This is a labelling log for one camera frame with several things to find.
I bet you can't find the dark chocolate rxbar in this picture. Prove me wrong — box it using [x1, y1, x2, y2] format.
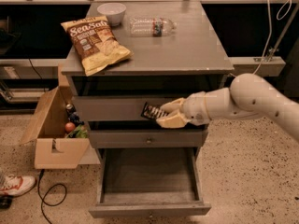
[141, 103, 168, 119]

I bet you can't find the green snack bag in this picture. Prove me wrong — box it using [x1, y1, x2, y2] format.
[66, 125, 88, 138]

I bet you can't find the sea salt chips bag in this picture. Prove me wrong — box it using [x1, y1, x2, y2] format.
[62, 16, 132, 77]

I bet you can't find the grey wooden drawer cabinet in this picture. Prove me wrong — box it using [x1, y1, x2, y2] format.
[61, 1, 235, 219]

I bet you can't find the open bottom grey drawer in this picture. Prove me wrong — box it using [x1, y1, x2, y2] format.
[90, 147, 211, 218]

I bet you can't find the white and red sneaker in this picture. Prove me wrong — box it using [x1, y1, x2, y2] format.
[0, 175, 36, 197]

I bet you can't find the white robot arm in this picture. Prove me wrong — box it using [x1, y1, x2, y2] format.
[156, 74, 299, 141]

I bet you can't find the blue snack package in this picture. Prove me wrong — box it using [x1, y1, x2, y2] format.
[68, 112, 84, 126]

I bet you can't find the middle grey drawer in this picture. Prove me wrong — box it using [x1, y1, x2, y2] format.
[89, 129, 207, 148]

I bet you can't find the red apple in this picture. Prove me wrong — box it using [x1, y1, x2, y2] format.
[64, 122, 76, 133]

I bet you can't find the white bowl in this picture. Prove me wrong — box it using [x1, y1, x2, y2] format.
[97, 3, 126, 26]

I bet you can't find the black floor cable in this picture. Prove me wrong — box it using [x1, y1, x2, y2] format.
[36, 169, 68, 224]

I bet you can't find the cardboard box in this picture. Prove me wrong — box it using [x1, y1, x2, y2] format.
[21, 64, 100, 169]

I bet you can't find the clear plastic water bottle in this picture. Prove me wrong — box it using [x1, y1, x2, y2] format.
[129, 17, 177, 37]

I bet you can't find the top grey drawer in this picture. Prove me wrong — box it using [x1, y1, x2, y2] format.
[73, 96, 175, 121]

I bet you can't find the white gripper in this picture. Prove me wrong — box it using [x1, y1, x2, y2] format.
[156, 91, 210, 129]

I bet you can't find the dark soda can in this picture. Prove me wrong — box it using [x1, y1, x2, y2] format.
[65, 104, 76, 114]

